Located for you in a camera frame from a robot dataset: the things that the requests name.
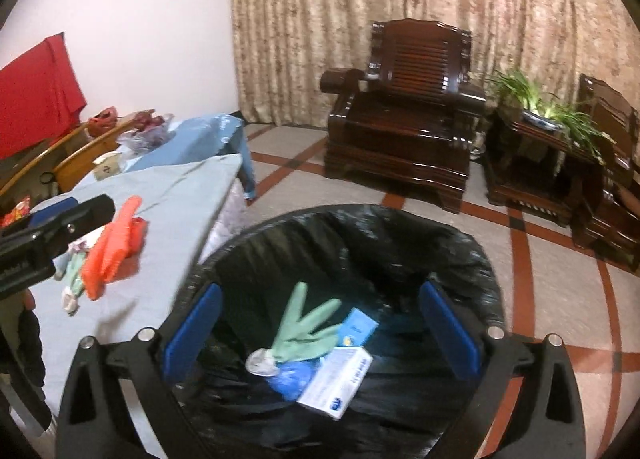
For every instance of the green potted plant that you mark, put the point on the green potted plant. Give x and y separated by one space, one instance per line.
565 116

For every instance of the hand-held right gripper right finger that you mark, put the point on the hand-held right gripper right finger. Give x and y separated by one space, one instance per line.
450 331

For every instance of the orange rubber glove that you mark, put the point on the orange rubber glove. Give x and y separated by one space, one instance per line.
111 254

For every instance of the red fruit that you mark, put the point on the red fruit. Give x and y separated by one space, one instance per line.
147 119

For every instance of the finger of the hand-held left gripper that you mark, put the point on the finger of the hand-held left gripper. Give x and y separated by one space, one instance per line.
52 207
65 231

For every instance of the clear plastic lid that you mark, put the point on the clear plastic lid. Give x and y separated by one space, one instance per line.
259 361

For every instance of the bowl of red snack packets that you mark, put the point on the bowl of red snack packets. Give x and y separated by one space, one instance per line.
15 213

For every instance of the wooden dining chairs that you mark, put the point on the wooden dining chairs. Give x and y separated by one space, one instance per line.
30 166

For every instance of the dark wooden armchair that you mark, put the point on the dark wooden armchair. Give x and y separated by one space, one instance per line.
610 189
400 139

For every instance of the white and blue carton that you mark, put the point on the white and blue carton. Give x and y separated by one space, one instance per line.
335 381

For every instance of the red plastic bag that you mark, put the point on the red plastic bag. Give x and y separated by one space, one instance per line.
102 121

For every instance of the tissue box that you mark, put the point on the tissue box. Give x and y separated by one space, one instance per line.
107 166

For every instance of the pale green glove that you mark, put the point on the pale green glove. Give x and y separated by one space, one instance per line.
75 281

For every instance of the grey tablecloth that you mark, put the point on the grey tablecloth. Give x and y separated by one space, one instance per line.
165 209

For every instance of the small blue box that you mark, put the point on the small blue box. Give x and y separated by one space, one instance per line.
359 326

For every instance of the dark wooden side table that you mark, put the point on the dark wooden side table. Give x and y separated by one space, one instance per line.
530 174

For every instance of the trash bin with black bag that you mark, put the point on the trash bin with black bag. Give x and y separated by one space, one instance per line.
380 259

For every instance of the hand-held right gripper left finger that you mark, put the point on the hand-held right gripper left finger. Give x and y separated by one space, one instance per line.
194 334

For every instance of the red cloth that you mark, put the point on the red cloth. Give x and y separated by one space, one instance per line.
35 94

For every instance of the green rubber glove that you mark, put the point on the green rubber glove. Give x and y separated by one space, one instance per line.
300 329

